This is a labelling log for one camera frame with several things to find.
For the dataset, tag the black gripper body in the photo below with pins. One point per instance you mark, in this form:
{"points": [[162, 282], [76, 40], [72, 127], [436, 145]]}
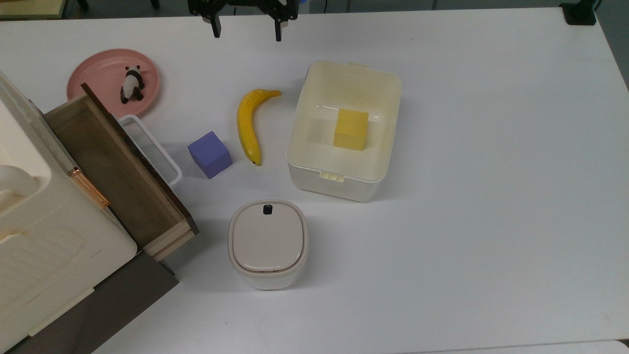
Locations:
{"points": [[245, 3]]}

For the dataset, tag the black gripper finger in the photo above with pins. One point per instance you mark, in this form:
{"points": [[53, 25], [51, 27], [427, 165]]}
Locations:
{"points": [[204, 7], [285, 11]]}

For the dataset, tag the purple foam cube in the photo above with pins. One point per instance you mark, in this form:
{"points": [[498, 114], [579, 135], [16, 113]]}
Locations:
{"points": [[210, 155]]}

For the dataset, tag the yellow foam cube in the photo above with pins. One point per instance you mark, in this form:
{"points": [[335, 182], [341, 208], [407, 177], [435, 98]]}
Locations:
{"points": [[351, 130]]}

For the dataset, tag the cream plastic box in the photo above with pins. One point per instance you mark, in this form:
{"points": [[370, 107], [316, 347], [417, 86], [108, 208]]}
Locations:
{"points": [[314, 167]]}

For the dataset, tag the panda figurine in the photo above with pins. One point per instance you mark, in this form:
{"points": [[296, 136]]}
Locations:
{"points": [[132, 86]]}

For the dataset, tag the yellow banana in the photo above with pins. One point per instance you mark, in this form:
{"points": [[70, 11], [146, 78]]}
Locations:
{"points": [[247, 128]]}

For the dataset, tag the pink plate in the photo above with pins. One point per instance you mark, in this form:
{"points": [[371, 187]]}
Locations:
{"points": [[98, 78]]}

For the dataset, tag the beige wooden board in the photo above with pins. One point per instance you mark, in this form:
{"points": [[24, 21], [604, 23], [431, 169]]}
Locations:
{"points": [[29, 7]]}

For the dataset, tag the dark brown wooden drawer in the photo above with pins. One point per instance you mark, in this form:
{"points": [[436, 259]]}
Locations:
{"points": [[113, 167]]}

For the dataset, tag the cream lidded trash bin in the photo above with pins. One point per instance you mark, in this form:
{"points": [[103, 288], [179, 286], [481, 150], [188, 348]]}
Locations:
{"points": [[268, 243]]}

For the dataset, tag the cream storage cabinet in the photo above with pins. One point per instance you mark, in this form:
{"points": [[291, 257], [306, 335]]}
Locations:
{"points": [[49, 255]]}

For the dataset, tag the black table clamp mount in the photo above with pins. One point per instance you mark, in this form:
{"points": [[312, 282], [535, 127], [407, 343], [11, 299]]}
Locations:
{"points": [[580, 14]]}

